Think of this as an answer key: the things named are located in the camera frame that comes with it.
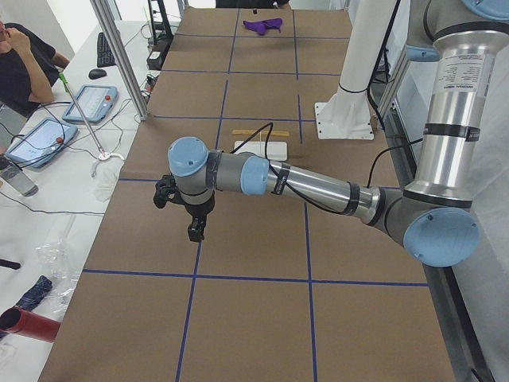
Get black keyboard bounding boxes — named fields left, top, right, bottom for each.
left=96, top=32, right=115, bottom=68

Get black power box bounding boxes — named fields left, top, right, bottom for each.
left=146, top=40, right=171, bottom=71

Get far blue teach pendant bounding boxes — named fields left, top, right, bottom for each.
left=62, top=84, right=119, bottom=124

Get black computer mouse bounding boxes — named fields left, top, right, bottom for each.
left=88, top=68, right=107, bottom=80

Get crumpled clear plastic wrap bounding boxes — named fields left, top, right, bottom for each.
left=36, top=215, right=80, bottom=322

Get person in black shirt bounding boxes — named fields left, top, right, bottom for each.
left=1, top=22, right=70, bottom=118

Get white wooden towel rack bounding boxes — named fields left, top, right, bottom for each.
left=232, top=129, right=288, bottom=162

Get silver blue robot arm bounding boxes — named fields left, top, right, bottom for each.
left=153, top=1, right=508, bottom=267

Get purple towel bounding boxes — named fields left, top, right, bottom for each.
left=243, top=18, right=283, bottom=36

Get aluminium frame post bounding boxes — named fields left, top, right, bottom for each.
left=90, top=0, right=148, bottom=121

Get near blue teach pendant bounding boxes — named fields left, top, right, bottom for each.
left=6, top=118, right=77, bottom=168

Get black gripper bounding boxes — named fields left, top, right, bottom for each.
left=181, top=193, right=216, bottom=243

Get clear water bottle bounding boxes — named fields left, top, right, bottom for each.
left=0, top=154, right=38, bottom=197

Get blue teach pendant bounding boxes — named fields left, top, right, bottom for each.
left=62, top=84, right=119, bottom=124
left=6, top=118, right=77, bottom=168

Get red cylinder tube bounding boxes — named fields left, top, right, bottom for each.
left=1, top=306, right=60, bottom=343

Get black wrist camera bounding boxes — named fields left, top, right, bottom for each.
left=153, top=173, right=176, bottom=209

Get reacher grabber stick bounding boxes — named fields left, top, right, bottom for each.
left=59, top=72, right=124, bottom=162

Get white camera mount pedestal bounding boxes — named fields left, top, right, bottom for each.
left=315, top=0, right=398, bottom=140

